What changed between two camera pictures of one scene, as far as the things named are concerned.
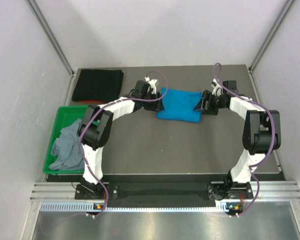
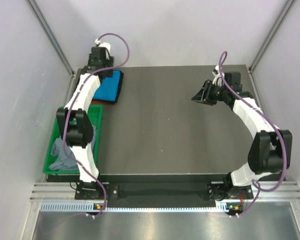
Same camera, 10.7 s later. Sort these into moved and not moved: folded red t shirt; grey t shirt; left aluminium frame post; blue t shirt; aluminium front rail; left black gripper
Moved: left black gripper; blue t shirt
Not moved: left aluminium frame post; folded red t shirt; grey t shirt; aluminium front rail
